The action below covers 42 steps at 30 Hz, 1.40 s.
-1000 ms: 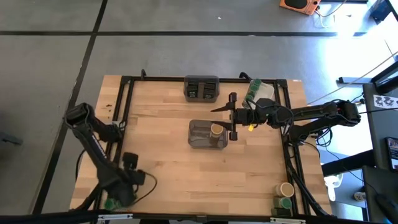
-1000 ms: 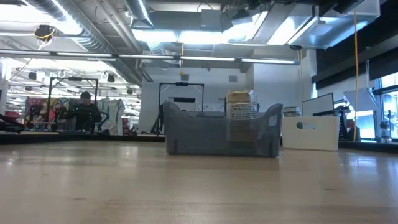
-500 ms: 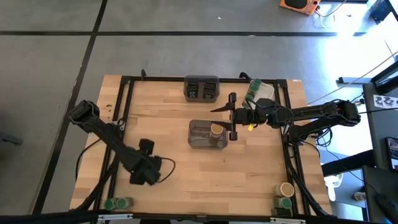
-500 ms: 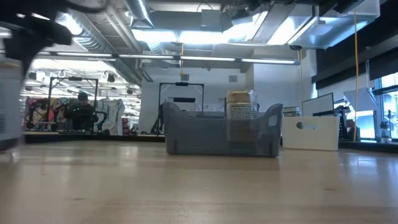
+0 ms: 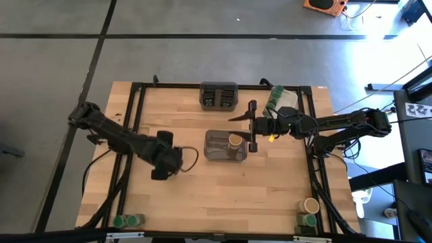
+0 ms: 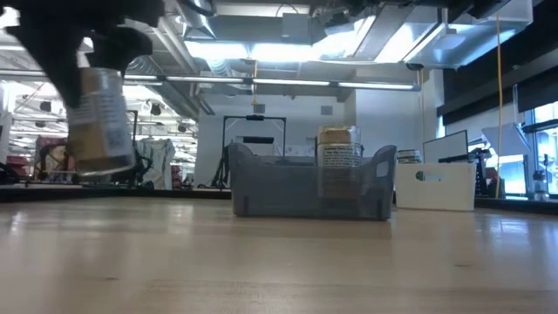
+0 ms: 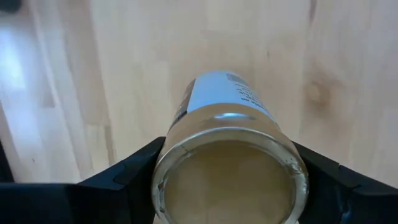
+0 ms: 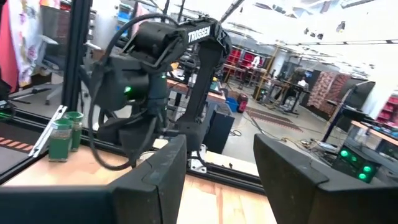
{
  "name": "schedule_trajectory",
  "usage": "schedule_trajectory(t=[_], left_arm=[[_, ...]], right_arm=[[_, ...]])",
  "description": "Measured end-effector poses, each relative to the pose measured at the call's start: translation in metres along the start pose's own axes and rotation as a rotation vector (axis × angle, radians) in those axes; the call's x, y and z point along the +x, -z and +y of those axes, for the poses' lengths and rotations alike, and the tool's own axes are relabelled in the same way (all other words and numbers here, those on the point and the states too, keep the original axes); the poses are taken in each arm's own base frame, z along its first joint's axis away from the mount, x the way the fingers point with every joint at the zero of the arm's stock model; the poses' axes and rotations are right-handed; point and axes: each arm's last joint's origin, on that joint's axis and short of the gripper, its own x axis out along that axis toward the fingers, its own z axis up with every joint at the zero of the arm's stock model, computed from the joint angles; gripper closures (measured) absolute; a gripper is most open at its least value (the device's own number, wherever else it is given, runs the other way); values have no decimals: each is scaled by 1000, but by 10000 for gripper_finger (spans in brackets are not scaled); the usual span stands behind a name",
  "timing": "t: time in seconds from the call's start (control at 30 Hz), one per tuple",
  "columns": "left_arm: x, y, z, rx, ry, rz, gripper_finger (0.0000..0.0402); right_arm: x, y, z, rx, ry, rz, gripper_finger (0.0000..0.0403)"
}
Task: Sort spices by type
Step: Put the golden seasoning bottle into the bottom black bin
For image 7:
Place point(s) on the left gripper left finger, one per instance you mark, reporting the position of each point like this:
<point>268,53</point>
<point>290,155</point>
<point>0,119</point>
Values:
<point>93,202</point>

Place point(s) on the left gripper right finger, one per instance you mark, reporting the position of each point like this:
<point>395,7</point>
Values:
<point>342,199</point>

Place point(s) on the tan-lidded glass spice jar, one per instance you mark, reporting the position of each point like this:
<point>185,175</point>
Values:
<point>230,174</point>

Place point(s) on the black aluminium table frame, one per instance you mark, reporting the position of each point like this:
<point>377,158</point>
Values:
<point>4,168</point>

